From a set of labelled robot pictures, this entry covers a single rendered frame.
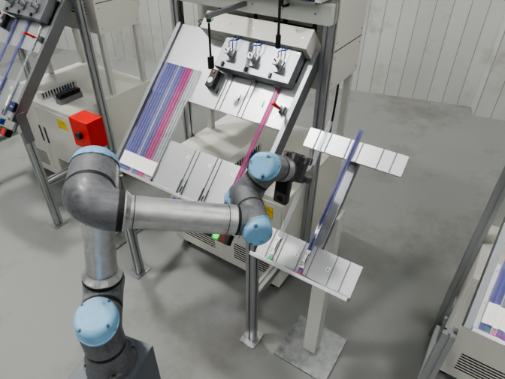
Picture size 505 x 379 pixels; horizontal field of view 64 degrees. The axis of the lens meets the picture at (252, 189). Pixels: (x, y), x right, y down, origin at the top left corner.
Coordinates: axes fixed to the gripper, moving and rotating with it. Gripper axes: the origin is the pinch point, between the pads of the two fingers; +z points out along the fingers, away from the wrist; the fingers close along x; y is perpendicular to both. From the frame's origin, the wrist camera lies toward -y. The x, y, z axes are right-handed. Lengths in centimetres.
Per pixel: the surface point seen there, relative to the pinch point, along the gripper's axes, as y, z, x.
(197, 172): -12.8, 4.3, 45.0
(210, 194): -18.4, 3.0, 35.2
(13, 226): -92, 28, 180
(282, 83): 29.2, 9.2, 23.4
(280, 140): 9.1, 8.8, 16.9
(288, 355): -81, 43, -4
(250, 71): 30.7, 8.5, 37.8
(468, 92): 105, 310, -17
